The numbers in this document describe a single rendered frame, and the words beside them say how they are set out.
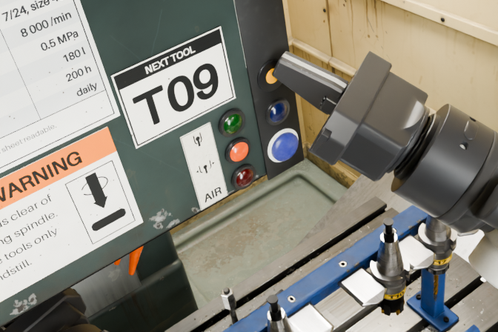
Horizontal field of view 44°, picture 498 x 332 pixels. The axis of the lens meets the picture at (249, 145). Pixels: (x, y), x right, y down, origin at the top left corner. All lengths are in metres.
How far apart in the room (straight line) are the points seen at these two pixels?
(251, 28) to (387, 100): 0.13
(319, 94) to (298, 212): 1.55
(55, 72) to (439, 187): 0.30
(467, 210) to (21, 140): 0.34
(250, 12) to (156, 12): 0.08
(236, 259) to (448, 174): 1.50
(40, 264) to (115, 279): 0.97
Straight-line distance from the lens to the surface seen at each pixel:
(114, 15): 0.46
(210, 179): 0.57
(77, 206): 0.52
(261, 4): 0.52
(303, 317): 1.01
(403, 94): 0.54
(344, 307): 1.41
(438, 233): 1.08
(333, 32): 1.77
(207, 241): 2.04
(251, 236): 2.02
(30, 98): 0.46
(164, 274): 1.59
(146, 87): 0.49
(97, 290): 1.50
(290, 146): 0.59
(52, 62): 0.46
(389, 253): 1.01
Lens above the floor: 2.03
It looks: 37 degrees down
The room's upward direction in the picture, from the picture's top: 12 degrees counter-clockwise
